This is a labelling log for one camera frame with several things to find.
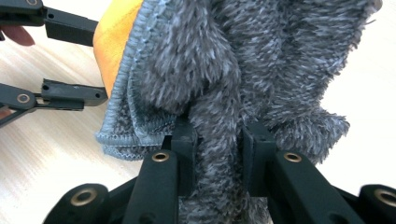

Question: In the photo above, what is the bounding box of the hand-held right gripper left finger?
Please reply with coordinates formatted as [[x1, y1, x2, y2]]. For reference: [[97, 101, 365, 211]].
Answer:
[[161, 115, 199, 198]]

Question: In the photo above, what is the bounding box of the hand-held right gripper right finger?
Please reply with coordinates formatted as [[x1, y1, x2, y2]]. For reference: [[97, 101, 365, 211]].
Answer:
[[242, 120, 278, 198]]

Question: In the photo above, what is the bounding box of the orange plush toy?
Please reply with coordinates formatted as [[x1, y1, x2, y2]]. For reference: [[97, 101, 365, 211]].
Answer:
[[92, 0, 145, 98]]

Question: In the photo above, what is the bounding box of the grey fluffy cloth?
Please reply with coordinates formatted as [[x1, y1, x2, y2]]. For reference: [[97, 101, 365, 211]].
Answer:
[[94, 0, 384, 224]]

